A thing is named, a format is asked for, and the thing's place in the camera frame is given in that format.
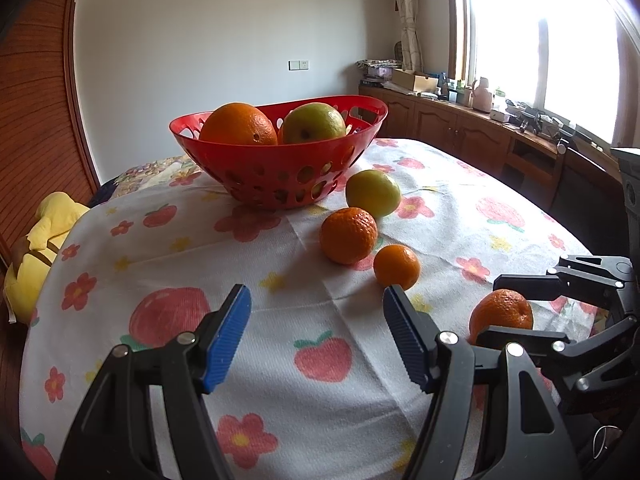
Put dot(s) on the yellow-green lemon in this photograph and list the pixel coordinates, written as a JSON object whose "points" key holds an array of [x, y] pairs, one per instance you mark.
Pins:
{"points": [[315, 122], [372, 193]]}

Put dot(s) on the floral bed blanket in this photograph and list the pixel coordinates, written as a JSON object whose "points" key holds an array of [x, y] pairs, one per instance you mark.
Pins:
{"points": [[150, 175]]}

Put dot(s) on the white kettle on counter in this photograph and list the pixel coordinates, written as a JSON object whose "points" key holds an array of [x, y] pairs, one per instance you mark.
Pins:
{"points": [[482, 97]]}

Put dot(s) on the yellow plush toy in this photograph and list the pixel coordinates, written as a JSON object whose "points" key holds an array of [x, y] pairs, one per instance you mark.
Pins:
{"points": [[35, 255]]}

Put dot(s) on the brown wooden cabinet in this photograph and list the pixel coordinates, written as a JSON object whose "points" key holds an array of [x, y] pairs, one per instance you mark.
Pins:
{"points": [[450, 125]]}

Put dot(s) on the black mini tripod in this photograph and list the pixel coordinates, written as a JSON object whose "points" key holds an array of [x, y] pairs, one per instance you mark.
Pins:
{"points": [[570, 137], [532, 121]]}

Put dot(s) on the stack of folded fabrics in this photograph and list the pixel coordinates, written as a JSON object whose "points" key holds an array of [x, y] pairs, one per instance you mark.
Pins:
{"points": [[377, 70]]}

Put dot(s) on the white wall switch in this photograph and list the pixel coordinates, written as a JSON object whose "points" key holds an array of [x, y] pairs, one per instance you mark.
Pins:
{"points": [[298, 64]]}

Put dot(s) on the brown louvered wooden wardrobe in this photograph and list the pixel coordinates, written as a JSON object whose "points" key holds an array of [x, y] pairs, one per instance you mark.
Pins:
{"points": [[35, 110]]}

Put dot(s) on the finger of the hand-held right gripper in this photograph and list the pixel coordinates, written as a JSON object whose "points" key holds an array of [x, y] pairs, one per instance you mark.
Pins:
{"points": [[530, 287], [600, 360]]}

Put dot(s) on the wooden framed window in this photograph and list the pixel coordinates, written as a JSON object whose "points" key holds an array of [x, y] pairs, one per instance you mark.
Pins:
{"points": [[540, 35]]}

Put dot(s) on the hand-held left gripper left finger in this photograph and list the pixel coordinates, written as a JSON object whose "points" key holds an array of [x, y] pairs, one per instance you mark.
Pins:
{"points": [[227, 340]]}

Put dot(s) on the red perforated plastic basket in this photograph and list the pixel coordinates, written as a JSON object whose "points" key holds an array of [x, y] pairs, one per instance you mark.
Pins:
{"points": [[270, 170]]}

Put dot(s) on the strawberry print white tablecloth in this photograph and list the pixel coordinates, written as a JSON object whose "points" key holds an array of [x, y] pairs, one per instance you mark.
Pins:
{"points": [[310, 310]]}

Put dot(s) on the small white box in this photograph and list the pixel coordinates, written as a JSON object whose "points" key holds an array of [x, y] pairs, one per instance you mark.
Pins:
{"points": [[500, 116]]}

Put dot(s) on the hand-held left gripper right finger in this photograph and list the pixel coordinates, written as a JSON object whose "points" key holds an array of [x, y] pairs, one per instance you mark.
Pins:
{"points": [[407, 340]]}

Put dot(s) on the cardboard box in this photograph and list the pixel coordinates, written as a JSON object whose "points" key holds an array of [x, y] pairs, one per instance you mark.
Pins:
{"points": [[412, 81]]}

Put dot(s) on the patterned white curtain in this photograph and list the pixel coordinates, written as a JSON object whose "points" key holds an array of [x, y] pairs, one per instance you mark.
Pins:
{"points": [[406, 15]]}

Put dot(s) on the small tangerine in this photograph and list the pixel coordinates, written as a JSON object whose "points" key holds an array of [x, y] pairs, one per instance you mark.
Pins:
{"points": [[396, 266], [501, 312], [348, 235]]}

